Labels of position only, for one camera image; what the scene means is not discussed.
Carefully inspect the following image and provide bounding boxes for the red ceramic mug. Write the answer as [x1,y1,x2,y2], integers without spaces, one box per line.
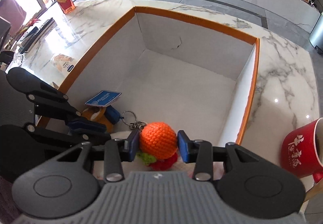
[280,118,322,184]

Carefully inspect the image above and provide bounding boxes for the purple fuzzy blanket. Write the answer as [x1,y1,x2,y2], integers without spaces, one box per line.
[0,177,21,224]

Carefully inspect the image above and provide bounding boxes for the silver pedal trash bin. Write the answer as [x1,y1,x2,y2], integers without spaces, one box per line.
[309,13,323,55]

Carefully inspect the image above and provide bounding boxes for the ocean park plush toy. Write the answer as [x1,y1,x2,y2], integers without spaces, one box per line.
[81,90,122,133]

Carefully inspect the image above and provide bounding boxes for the hand cream tube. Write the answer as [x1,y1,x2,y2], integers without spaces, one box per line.
[51,54,77,75]

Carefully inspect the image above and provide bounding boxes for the orange cardboard storage box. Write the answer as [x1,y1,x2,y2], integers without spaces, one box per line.
[37,5,261,164]

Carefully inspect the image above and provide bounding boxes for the white plush with striped bow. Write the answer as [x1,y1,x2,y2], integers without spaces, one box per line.
[111,131,131,139]

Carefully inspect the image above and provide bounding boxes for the orange crochet fruit keychain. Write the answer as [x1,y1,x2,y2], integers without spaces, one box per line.
[121,110,178,171]

